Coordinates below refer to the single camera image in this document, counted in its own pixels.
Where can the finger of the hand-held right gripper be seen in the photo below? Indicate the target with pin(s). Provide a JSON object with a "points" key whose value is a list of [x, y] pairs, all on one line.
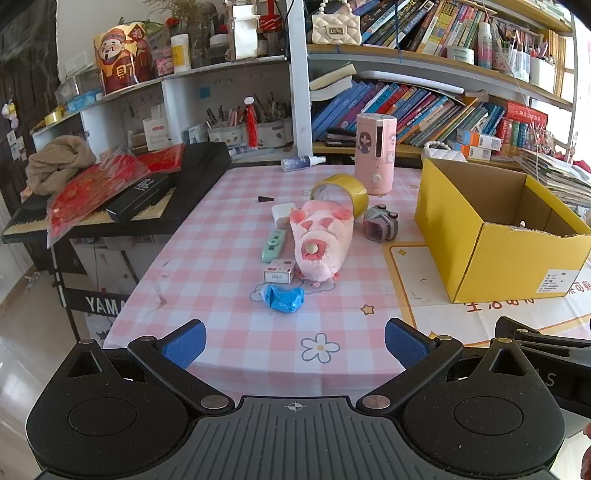
{"points": [[515, 326]]}

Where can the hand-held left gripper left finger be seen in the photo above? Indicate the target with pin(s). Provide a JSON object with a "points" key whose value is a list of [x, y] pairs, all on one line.
{"points": [[184, 345]]}

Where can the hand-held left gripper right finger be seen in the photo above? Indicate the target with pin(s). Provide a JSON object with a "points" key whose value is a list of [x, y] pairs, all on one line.
{"points": [[406, 346]]}

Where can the yellow cardboard box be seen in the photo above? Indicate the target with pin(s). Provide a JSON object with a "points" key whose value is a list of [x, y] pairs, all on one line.
{"points": [[489, 263]]}

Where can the blue bag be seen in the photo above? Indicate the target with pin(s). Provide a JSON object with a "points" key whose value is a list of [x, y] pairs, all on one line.
{"points": [[284, 299]]}

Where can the small white red carton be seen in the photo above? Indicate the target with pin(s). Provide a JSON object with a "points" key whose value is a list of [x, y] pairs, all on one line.
{"points": [[279, 272]]}

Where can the grey pink toy camera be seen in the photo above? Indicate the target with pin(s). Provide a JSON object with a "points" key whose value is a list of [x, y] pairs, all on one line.
{"points": [[381, 224]]}

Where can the pink plush pig toy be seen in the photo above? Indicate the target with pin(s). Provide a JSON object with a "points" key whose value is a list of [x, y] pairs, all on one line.
{"points": [[323, 235]]}

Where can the pink checked tablecloth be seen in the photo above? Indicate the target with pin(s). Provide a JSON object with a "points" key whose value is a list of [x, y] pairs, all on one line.
{"points": [[221, 277]]}

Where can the black keyboard stand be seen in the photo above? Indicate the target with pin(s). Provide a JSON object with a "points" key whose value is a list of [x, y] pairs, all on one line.
{"points": [[99, 304]]}

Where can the long black box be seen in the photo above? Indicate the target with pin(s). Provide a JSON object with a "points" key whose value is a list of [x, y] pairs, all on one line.
{"points": [[141, 198]]}

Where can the stack of magazines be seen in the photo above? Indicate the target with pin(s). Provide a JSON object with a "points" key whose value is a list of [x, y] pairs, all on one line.
{"points": [[558, 173]]}

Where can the yellow tape roll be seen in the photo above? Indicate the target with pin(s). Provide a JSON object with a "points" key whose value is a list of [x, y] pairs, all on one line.
{"points": [[356, 194]]}

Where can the white charger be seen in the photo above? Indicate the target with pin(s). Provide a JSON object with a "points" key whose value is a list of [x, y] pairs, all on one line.
{"points": [[281, 212]]}

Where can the small black wedge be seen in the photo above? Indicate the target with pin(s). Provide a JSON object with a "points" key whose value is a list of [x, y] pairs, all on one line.
{"points": [[264, 199]]}

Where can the pink humidifier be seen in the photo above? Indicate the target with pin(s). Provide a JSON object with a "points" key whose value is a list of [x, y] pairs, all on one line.
{"points": [[375, 170]]}

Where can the orange blue white carton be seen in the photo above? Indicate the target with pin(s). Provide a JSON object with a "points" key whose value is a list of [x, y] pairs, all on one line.
{"points": [[480, 138], [473, 152]]}

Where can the red glittery bag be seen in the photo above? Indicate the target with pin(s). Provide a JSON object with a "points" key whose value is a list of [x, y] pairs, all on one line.
{"points": [[92, 189]]}

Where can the black electronic keyboard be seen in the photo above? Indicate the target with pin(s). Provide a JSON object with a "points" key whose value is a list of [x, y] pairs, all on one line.
{"points": [[203, 161]]}

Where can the red envelope stack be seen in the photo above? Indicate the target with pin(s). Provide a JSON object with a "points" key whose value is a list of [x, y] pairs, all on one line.
{"points": [[164, 157]]}

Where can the small spray bottle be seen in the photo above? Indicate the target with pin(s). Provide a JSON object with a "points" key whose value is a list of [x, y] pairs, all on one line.
{"points": [[300, 163]]}

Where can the white pen holder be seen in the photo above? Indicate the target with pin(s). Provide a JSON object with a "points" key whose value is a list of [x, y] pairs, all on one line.
{"points": [[226, 136], [274, 134]]}

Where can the white straws box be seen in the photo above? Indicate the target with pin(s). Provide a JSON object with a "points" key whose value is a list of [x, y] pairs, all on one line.
{"points": [[157, 131]]}

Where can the black wallet stack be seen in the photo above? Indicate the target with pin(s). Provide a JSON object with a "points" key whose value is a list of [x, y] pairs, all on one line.
{"points": [[340, 137]]}

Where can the brown towel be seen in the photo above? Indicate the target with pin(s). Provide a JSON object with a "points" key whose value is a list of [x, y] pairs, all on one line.
{"points": [[55, 164]]}

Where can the bunch of pens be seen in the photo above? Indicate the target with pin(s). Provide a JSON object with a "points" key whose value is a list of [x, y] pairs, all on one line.
{"points": [[272, 108], [224, 117]]}

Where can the red tassel ornament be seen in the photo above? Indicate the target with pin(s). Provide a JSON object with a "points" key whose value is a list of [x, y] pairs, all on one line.
{"points": [[250, 122]]}

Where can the row of leaning books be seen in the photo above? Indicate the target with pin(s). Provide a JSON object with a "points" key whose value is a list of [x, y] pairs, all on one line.
{"points": [[415, 110]]}

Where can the white stationery cup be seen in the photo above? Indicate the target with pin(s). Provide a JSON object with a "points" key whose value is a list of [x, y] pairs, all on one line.
{"points": [[542, 74]]}

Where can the gold ribbon roll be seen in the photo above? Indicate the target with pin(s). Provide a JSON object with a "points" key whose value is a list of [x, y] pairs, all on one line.
{"points": [[55, 117]]}

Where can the blue flat boxes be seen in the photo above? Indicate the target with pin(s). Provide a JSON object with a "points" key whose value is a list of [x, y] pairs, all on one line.
{"points": [[85, 101]]}

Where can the white bookshelf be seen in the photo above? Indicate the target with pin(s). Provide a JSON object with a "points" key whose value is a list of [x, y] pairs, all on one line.
{"points": [[300, 92]]}

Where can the white round jar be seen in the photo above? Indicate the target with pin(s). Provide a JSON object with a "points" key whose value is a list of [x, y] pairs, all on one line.
{"points": [[461, 54]]}

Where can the pink tall bottle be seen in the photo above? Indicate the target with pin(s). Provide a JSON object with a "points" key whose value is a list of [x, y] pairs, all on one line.
{"points": [[485, 46]]}

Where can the small pink box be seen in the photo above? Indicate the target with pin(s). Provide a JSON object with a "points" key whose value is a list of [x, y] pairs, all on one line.
{"points": [[165, 63]]}

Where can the white plastic bottle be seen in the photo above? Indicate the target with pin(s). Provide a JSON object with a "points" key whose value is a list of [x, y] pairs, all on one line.
{"points": [[180, 54]]}

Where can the small hanging plush charm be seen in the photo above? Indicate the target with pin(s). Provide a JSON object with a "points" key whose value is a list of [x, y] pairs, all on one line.
{"points": [[9, 113]]}

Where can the row of colourful upright books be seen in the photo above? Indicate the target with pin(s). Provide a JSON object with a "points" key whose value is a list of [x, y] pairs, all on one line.
{"points": [[429, 23]]}

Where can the silver carton-shaped bag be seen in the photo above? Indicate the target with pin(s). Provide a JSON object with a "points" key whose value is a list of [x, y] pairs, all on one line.
{"points": [[244, 32]]}

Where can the white quilted handbag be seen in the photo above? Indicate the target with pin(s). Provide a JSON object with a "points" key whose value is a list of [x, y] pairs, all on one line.
{"points": [[336, 26]]}

